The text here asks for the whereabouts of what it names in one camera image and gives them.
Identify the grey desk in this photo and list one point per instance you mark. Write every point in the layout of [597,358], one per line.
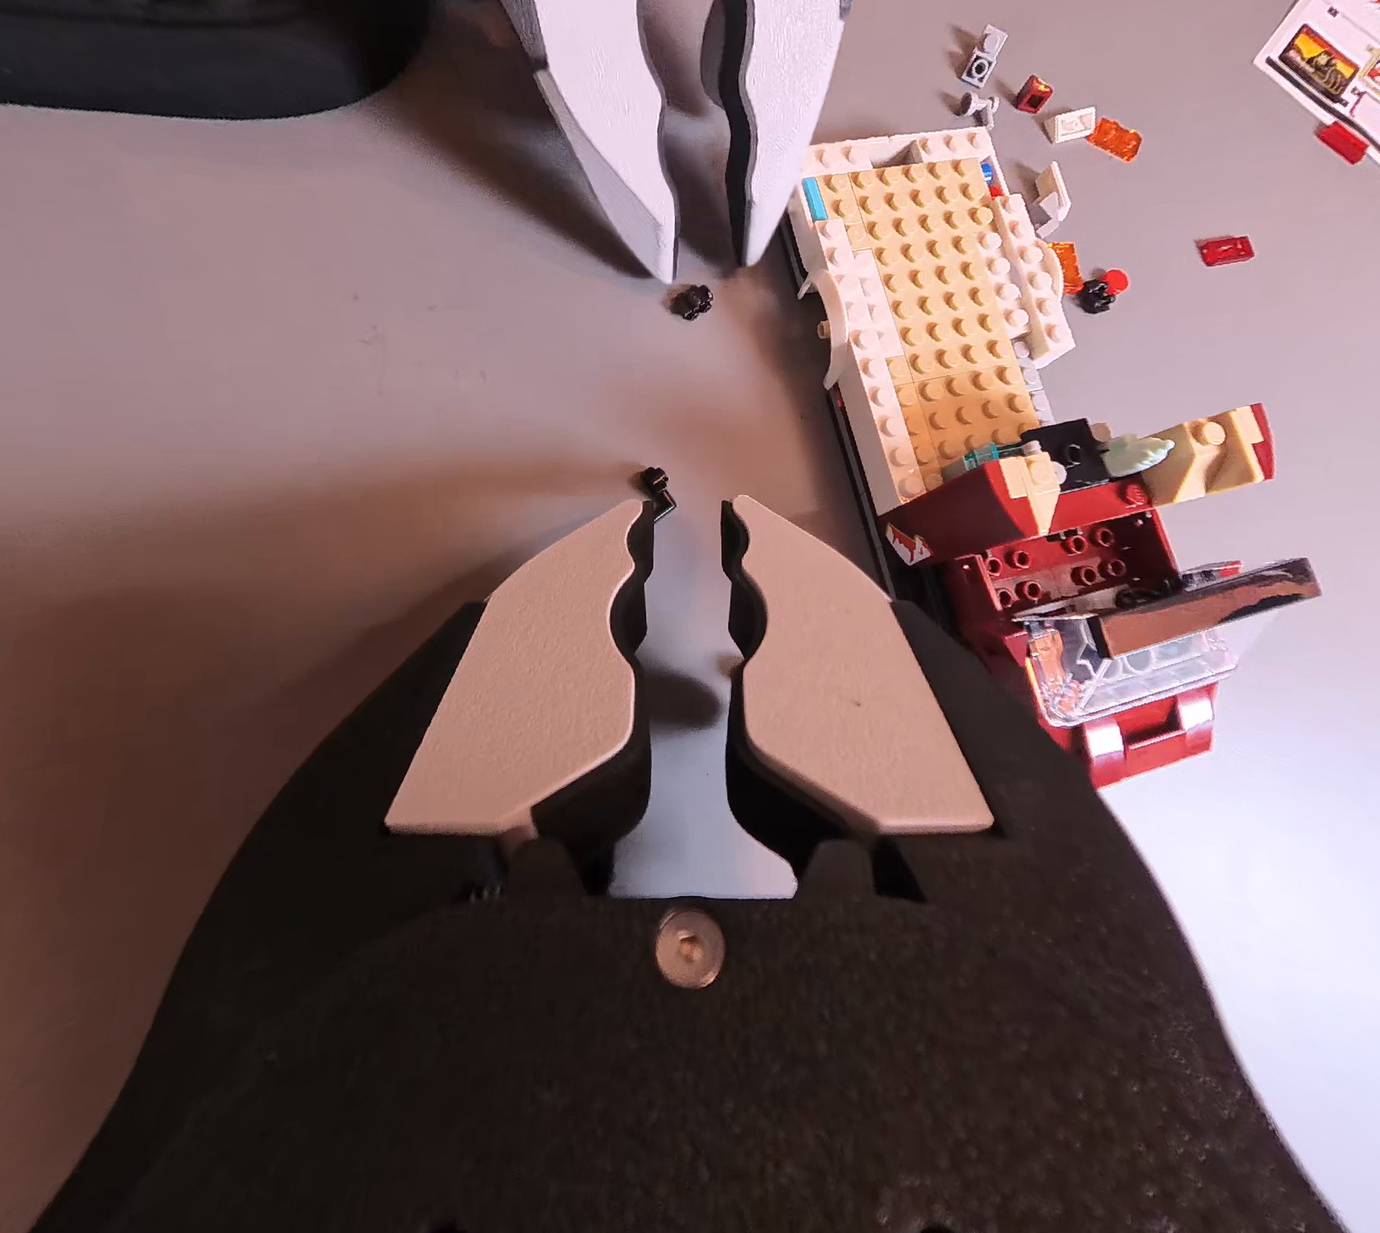
[270,338]

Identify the small black knobby brick piece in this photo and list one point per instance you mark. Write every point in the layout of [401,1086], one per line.
[692,302]
[1096,297]

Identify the white tile brick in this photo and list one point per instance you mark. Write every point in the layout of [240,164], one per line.
[1072,126]

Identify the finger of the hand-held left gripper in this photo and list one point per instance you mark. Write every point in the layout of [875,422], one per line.
[787,15]
[589,15]

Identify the printed sticker sheet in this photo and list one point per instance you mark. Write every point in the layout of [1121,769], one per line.
[1322,36]

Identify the white angled bracket brick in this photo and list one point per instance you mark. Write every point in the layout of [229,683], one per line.
[1049,190]

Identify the red round stud brick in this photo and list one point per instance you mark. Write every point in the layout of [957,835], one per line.
[1119,282]

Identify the tan white red brick vehicle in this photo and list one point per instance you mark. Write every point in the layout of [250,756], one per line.
[938,285]

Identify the light grey tap brick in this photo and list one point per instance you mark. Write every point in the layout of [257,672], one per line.
[977,107]

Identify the small black angled brick piece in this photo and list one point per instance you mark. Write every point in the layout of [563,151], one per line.
[655,481]

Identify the transparent red tile brick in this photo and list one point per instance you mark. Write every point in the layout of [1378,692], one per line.
[1227,251]

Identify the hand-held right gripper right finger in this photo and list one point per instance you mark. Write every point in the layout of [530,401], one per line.
[852,716]

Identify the light grey plate brick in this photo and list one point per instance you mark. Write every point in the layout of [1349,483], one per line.
[984,57]

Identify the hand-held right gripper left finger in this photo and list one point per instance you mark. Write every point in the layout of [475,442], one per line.
[528,705]

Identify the transparent orange tile brick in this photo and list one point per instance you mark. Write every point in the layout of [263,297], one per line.
[1066,265]
[1116,140]

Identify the dark red slope brick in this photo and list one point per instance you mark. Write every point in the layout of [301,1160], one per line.
[1033,93]

